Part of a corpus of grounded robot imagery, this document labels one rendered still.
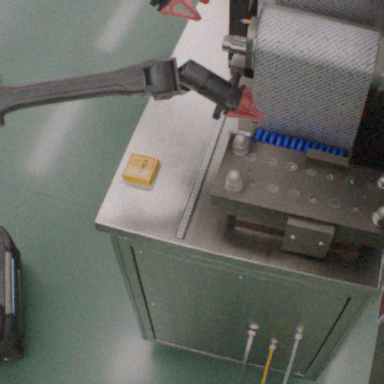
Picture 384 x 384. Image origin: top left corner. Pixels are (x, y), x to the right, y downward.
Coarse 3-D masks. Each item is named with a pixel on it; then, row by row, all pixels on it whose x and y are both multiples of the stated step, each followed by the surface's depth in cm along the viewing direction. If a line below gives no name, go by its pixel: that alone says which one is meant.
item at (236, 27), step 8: (232, 0) 140; (240, 0) 139; (248, 0) 139; (256, 0) 155; (232, 8) 142; (240, 8) 142; (248, 8) 142; (256, 8) 157; (232, 16) 145; (240, 16) 144; (248, 16) 161; (256, 16) 160; (232, 24) 147; (240, 24) 146; (248, 24) 163; (232, 32) 149; (240, 32) 149; (232, 56) 157
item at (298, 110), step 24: (264, 96) 119; (288, 96) 116; (312, 96) 114; (336, 96) 112; (264, 120) 125; (288, 120) 122; (312, 120) 120; (336, 120) 117; (312, 144) 126; (336, 144) 124
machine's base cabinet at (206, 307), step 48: (144, 288) 155; (192, 288) 145; (240, 288) 137; (288, 288) 130; (336, 288) 123; (144, 336) 192; (192, 336) 178; (240, 336) 166; (288, 336) 156; (336, 336) 146
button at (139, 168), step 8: (128, 160) 136; (136, 160) 136; (144, 160) 136; (152, 160) 136; (128, 168) 135; (136, 168) 135; (144, 168) 135; (152, 168) 135; (128, 176) 134; (136, 176) 134; (144, 176) 134; (152, 176) 135; (144, 184) 135
